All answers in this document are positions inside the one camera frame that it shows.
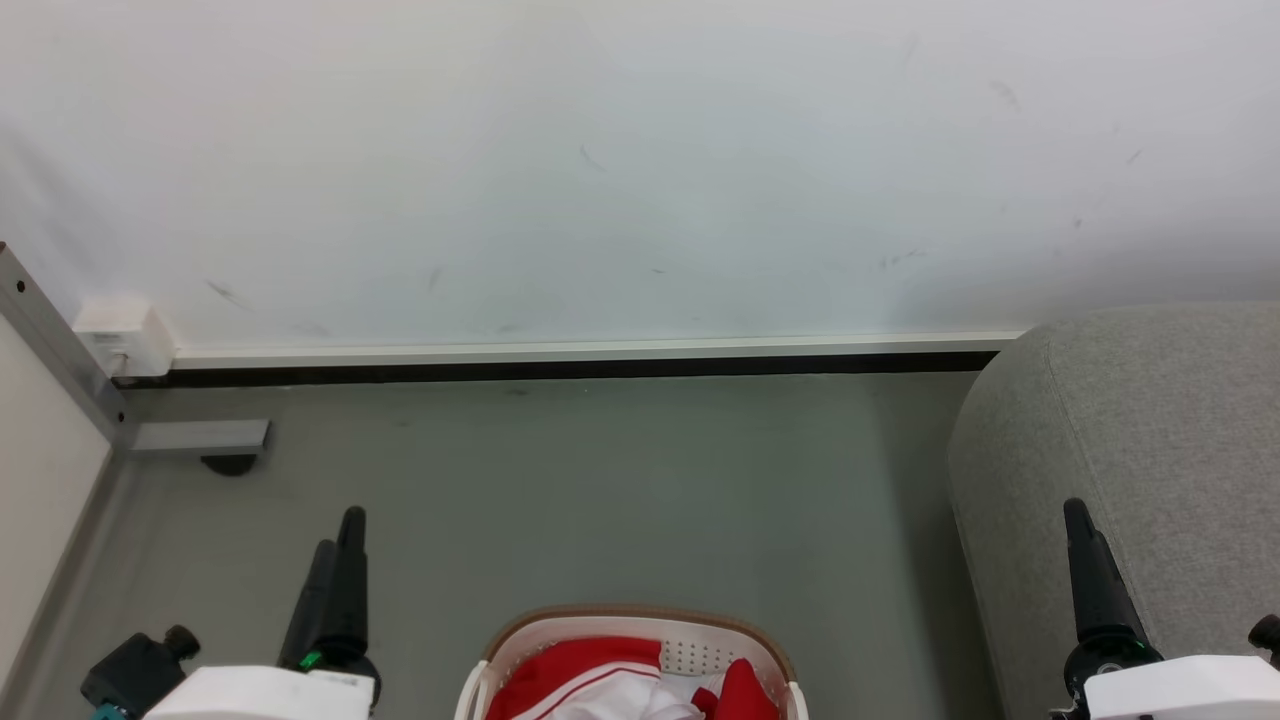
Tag white laundry basket brown rim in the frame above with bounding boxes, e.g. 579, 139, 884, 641
455, 603, 809, 720

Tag aluminium foot bracket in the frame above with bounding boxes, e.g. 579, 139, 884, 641
130, 419, 272, 457

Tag aluminium frame post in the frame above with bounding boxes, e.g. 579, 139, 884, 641
0, 242, 133, 448

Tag grey fabric sofa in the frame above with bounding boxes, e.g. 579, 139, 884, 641
946, 303, 1280, 720

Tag white wall socket box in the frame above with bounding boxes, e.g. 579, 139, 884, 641
73, 297, 178, 379

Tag red and white garment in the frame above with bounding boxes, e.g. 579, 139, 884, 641
486, 636, 781, 720

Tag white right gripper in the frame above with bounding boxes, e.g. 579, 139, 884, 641
1048, 497, 1280, 720

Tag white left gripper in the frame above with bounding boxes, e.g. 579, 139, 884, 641
143, 506, 383, 720

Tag white and black baseboard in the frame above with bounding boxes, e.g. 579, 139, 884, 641
112, 331, 1026, 390

